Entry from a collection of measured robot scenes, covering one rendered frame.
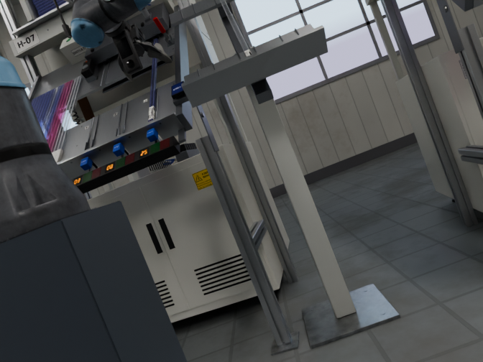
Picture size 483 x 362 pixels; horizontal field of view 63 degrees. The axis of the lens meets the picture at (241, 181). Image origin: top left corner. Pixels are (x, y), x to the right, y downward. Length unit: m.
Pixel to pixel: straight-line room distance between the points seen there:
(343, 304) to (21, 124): 0.97
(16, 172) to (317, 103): 4.36
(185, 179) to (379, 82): 3.75
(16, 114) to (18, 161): 0.06
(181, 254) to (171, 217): 0.15
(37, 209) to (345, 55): 4.54
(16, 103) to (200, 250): 1.05
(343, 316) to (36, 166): 0.96
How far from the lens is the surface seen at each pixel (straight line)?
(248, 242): 1.11
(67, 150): 1.34
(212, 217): 1.43
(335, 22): 4.94
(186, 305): 1.57
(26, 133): 0.53
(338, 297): 1.22
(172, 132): 1.14
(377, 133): 4.85
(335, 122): 4.74
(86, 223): 0.48
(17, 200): 0.50
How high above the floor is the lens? 0.54
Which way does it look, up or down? 3 degrees down
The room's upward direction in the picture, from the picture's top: 22 degrees counter-clockwise
